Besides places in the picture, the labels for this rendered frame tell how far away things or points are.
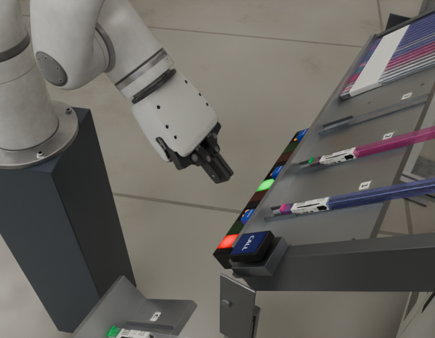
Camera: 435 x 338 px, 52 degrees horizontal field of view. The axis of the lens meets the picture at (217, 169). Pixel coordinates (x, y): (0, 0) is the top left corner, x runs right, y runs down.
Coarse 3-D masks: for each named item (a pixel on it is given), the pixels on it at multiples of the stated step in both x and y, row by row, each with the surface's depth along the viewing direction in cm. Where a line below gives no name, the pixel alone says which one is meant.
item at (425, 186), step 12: (420, 180) 50; (432, 180) 48; (360, 192) 55; (372, 192) 54; (384, 192) 52; (396, 192) 51; (408, 192) 50; (420, 192) 49; (432, 192) 48; (336, 204) 57; (348, 204) 56; (360, 204) 55
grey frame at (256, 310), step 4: (256, 308) 66; (256, 312) 65; (256, 316) 65; (252, 320) 66; (256, 320) 67; (252, 324) 65; (256, 324) 68; (252, 328) 68; (256, 328) 70; (252, 332) 69; (256, 332) 71; (224, 336) 69; (252, 336) 70
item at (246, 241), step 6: (246, 234) 57; (252, 234) 56; (258, 234) 55; (264, 234) 54; (240, 240) 57; (246, 240) 56; (252, 240) 55; (258, 240) 54; (240, 246) 56; (246, 246) 55; (252, 246) 54; (234, 252) 55; (240, 252) 54; (246, 252) 54
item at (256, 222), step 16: (368, 48) 98; (352, 64) 93; (336, 96) 86; (320, 112) 83; (320, 128) 80; (304, 144) 76; (288, 160) 74; (304, 160) 75; (288, 176) 72; (272, 192) 69; (256, 208) 67; (256, 224) 65
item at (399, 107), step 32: (384, 96) 76; (416, 96) 69; (352, 128) 74; (384, 128) 67; (416, 128) 62; (352, 160) 65; (384, 160) 60; (288, 192) 70; (320, 192) 64; (288, 224) 62; (320, 224) 57; (352, 224) 53
